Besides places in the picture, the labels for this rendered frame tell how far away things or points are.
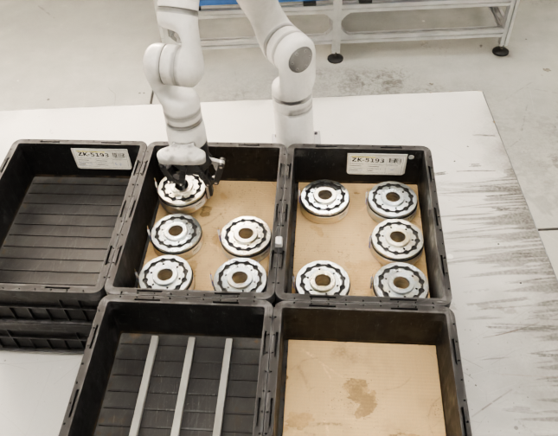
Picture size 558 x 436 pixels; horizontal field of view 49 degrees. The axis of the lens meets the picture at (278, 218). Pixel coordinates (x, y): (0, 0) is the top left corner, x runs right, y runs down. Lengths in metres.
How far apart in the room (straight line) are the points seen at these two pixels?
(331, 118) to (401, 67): 1.48
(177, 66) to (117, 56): 2.34
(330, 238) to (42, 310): 0.57
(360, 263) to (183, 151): 0.40
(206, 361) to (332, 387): 0.23
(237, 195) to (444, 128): 0.66
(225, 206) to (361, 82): 1.84
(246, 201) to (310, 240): 0.18
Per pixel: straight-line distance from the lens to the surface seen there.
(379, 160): 1.34
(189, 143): 1.19
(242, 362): 1.12
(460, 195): 1.58
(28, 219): 1.44
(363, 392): 1.09
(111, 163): 1.43
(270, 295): 1.07
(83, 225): 1.38
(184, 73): 1.09
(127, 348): 1.17
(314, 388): 1.09
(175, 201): 1.30
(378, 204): 1.30
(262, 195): 1.36
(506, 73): 3.26
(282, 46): 1.33
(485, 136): 1.76
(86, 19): 3.79
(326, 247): 1.26
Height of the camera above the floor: 1.81
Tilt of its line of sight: 48 degrees down
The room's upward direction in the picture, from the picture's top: 3 degrees counter-clockwise
